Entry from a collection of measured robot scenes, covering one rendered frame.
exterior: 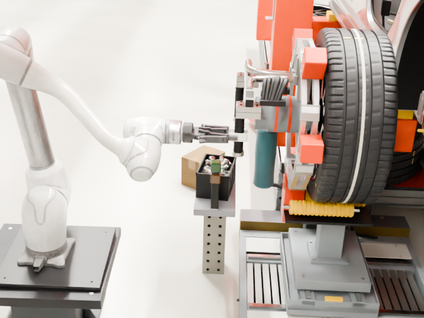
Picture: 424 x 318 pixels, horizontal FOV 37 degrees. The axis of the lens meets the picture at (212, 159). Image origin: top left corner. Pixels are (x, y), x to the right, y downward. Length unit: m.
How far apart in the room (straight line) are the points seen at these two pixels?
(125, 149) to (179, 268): 0.99
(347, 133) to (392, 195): 1.17
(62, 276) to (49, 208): 0.26
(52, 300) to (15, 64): 0.83
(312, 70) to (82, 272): 1.11
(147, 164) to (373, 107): 0.77
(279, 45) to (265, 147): 0.49
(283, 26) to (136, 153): 0.99
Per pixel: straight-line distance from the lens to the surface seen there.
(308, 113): 2.16
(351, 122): 2.15
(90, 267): 2.46
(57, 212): 2.40
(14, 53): 2.22
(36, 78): 2.21
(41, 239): 2.43
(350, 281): 2.62
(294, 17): 2.78
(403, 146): 3.06
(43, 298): 2.37
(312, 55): 2.16
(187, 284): 2.89
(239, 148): 2.29
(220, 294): 2.83
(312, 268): 2.66
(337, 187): 2.27
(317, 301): 2.58
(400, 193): 3.28
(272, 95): 2.20
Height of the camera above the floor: 1.72
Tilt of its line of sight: 25 degrees down
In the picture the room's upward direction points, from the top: 2 degrees clockwise
